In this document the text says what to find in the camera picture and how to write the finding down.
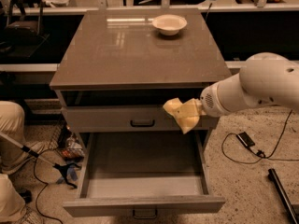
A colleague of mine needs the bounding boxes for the yellow sponge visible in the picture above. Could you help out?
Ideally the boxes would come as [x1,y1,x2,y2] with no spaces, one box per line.
[163,98,201,133]

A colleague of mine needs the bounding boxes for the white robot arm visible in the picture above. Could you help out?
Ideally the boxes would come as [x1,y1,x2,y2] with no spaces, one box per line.
[188,52,299,117]

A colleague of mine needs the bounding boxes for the closed middle drawer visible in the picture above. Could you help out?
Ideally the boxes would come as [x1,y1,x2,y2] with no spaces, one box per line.
[61,104,221,133]

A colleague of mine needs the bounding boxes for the grey drawer cabinet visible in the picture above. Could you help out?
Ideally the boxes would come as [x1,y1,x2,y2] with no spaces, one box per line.
[50,7,233,220]

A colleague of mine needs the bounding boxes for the open bottom drawer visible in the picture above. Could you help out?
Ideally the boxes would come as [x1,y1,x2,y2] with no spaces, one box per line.
[64,131,225,219]

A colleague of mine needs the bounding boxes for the black phone on floor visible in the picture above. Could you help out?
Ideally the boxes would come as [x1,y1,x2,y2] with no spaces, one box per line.
[236,132,255,148]

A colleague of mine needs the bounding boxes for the white bowl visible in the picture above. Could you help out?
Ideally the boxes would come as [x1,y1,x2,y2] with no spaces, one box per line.
[152,14,188,36]

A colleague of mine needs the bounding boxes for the black bar on floor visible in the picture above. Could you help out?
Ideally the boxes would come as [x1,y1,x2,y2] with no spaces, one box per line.
[268,168,299,224]

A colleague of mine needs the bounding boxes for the grabber reacher stick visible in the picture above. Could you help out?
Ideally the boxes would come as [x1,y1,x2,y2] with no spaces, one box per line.
[0,132,78,189]

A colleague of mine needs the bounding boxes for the person leg beige trousers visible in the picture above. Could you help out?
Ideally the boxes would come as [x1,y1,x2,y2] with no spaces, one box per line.
[0,101,46,175]

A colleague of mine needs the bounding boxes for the black chair background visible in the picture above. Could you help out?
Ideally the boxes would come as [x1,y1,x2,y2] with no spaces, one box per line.
[0,0,48,58]

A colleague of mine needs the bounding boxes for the black cable right floor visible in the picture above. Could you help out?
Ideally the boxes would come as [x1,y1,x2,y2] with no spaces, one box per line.
[221,109,299,165]

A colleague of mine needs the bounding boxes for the black cable floor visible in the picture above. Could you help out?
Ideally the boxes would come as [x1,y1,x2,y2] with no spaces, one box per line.
[33,148,64,224]
[221,109,299,165]

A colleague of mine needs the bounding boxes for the wire basket with items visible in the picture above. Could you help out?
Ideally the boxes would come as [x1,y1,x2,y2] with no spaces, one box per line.
[49,122,85,161]

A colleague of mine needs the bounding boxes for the black cable left floor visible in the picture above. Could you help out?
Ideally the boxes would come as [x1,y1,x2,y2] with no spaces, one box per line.
[33,148,64,224]

